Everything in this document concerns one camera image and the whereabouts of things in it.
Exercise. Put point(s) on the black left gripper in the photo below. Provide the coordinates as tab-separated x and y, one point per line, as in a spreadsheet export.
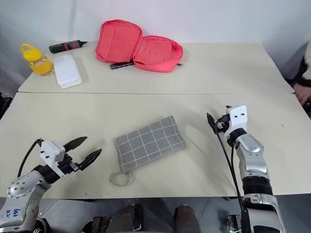
66	166

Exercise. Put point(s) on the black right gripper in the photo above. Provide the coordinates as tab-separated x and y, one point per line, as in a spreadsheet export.
222	120

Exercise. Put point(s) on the grey checked fabric pouch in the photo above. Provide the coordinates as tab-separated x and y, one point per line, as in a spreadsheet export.
148	143

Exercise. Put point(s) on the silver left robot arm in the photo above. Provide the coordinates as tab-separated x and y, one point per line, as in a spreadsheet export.
22	187

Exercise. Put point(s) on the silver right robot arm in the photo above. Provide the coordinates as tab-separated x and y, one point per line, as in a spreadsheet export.
252	145

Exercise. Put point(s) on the brown dark block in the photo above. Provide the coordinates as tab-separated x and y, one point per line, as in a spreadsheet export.
97	224

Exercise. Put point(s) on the dark rounded shape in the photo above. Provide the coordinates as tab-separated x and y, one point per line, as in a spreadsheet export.
187	218
126	218

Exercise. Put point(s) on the white rectangular box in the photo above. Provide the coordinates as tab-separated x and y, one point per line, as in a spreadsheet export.
66	71

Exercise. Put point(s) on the black chair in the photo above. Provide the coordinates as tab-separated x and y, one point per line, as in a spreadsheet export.
5	104

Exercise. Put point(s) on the flat black bar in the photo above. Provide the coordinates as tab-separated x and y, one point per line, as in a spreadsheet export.
119	66

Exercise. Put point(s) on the yellow-lidded jar of orange liquid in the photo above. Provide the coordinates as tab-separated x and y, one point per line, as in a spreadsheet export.
41	66

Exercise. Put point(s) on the seated person in white clothing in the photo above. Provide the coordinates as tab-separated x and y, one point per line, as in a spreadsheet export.
305	70

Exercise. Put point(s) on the open red fabric pouch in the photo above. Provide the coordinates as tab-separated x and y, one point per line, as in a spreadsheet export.
116	41

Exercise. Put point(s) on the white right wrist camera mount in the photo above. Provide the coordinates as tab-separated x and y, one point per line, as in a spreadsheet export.
239	116

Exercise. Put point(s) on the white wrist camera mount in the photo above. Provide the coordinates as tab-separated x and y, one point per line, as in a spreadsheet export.
239	116
49	151

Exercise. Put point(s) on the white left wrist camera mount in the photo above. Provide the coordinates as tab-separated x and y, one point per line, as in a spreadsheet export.
49	151

